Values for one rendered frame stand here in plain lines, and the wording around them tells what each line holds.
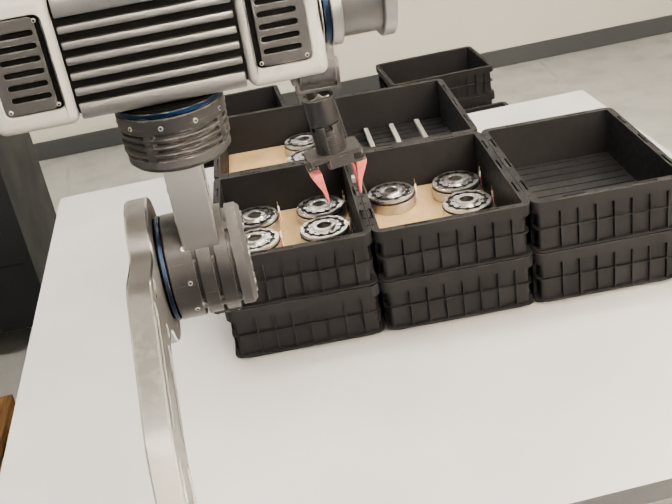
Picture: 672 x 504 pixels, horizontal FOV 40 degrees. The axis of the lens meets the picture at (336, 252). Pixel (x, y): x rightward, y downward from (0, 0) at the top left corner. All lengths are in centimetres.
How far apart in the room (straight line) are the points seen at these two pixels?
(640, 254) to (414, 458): 64
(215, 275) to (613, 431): 71
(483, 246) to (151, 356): 88
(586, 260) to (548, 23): 377
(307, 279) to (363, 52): 359
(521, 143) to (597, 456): 84
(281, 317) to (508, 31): 387
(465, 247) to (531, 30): 382
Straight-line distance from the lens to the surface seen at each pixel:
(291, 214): 204
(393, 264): 173
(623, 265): 186
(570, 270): 183
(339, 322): 178
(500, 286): 180
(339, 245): 168
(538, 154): 213
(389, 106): 243
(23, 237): 324
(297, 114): 241
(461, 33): 535
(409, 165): 206
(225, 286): 120
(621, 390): 163
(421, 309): 179
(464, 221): 171
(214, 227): 117
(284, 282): 171
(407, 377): 168
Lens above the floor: 170
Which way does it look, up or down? 28 degrees down
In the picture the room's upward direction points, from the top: 10 degrees counter-clockwise
